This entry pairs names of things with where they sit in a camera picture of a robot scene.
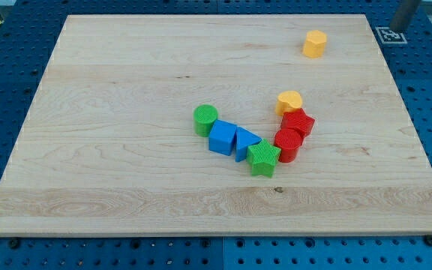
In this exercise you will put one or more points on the green cylinder block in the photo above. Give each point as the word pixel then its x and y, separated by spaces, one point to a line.
pixel 204 116

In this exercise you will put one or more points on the blue triangle block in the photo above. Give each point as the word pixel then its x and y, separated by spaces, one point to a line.
pixel 244 139

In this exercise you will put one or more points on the grey metal pusher rod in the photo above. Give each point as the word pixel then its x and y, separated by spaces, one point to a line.
pixel 404 15

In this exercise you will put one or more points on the wooden board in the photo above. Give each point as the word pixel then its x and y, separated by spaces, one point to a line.
pixel 108 147

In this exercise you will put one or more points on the yellow hexagon block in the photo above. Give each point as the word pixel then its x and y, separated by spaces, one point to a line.
pixel 314 44

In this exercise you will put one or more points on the red star block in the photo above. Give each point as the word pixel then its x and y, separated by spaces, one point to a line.
pixel 298 121

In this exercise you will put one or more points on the blue cube block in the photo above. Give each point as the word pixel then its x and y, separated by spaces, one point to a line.
pixel 222 137

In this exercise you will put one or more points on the green star block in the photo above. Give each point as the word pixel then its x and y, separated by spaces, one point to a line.
pixel 263 158

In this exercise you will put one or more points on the white fiducial marker tag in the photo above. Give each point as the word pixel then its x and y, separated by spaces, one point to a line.
pixel 387 36

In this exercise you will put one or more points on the yellow heart block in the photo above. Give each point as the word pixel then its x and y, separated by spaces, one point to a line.
pixel 287 102

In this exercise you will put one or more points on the red cylinder block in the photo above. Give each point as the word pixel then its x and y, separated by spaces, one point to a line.
pixel 288 141

